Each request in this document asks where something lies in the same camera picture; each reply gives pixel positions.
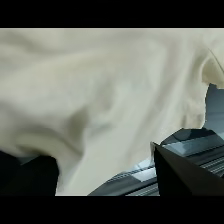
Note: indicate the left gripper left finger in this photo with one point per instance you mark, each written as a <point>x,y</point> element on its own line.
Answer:
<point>30,176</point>

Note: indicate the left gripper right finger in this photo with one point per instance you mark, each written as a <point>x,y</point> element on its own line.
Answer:
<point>186,176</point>

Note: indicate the cream shirt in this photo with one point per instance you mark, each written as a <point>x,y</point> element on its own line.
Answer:
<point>100,86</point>

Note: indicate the silver frame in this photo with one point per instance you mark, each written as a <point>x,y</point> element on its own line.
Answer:
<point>186,156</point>

